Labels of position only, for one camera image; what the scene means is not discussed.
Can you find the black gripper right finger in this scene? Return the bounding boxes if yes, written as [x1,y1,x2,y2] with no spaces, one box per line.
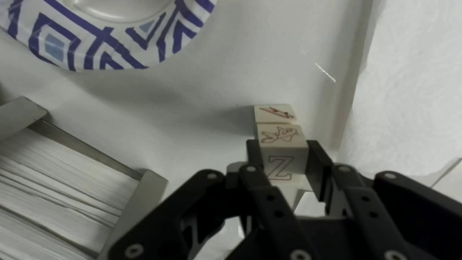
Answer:
[305,139,462,260]

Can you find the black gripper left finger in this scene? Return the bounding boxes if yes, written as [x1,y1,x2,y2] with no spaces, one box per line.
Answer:
[108,138,310,260]

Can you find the white wooden block letter Z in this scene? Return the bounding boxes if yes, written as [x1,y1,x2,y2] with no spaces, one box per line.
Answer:
[256,123,311,185]

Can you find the white wooden block red pictures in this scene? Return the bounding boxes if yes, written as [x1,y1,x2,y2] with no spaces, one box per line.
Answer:
[253,103,300,128]

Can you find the metal napkin holder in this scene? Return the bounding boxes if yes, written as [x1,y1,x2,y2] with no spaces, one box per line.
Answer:
[0,94,171,260]

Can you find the white paper sheet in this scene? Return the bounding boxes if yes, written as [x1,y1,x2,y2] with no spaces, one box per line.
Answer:
[339,0,462,187]

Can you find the white napkin stack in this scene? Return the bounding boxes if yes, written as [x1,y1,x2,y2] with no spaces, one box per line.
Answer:
[0,126,142,260]

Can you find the blue patterned paper plate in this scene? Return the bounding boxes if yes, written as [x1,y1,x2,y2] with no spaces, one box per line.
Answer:
[0,0,220,73]

